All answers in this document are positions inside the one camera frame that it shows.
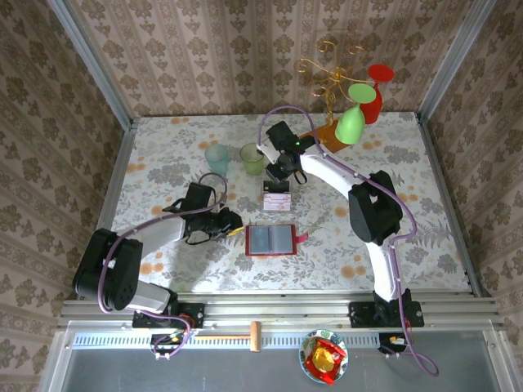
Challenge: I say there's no red leather card holder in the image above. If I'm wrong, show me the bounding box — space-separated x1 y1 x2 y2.
244 223 311 257

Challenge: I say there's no clear acrylic card stand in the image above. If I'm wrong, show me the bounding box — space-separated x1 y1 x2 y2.
259 177 294 212

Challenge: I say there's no green plastic cup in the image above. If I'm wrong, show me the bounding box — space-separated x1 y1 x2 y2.
239 142 266 176

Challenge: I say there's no teal plastic cup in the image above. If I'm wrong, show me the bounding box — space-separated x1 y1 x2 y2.
203 143 230 177

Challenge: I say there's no floral patterned table mat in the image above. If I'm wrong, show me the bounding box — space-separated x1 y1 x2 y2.
95 112 472 294

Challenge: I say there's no green plastic wine glass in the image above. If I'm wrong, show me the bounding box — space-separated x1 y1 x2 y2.
333 82 378 146

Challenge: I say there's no red plastic wine glass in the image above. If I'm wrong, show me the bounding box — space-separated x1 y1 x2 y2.
359 64 396 126

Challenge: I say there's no wooden mallet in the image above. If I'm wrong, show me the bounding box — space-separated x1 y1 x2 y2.
194 321 262 354

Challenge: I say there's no patterned ceramic bowl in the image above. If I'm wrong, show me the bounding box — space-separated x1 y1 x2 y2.
298 328 350 385

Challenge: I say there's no perforated metal strip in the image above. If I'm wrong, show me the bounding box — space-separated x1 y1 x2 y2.
72 332 383 350

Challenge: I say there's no grey metal trough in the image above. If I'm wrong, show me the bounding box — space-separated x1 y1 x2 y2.
38 326 523 392

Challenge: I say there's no red yellow snack packet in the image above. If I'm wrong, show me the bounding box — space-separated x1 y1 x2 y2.
305 337 346 386

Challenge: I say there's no gold wire glass rack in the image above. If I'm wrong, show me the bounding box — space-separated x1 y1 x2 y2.
294 39 369 155

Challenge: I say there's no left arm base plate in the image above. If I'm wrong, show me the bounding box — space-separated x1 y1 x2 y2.
132 301 205 330

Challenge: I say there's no long aluminium base rail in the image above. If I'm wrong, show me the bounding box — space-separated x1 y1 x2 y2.
59 290 504 330

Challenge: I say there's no aluminium side rail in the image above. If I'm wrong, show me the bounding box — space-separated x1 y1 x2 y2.
415 112 485 299
76 118 138 301

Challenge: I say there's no black cable connector block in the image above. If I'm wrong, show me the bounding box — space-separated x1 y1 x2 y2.
150 332 184 357
378 332 409 356

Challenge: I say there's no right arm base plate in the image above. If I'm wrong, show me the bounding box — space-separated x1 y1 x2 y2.
348 301 425 330

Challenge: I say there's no aluminium frame post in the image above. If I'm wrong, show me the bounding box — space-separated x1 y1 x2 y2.
45 0 135 131
417 0 498 122

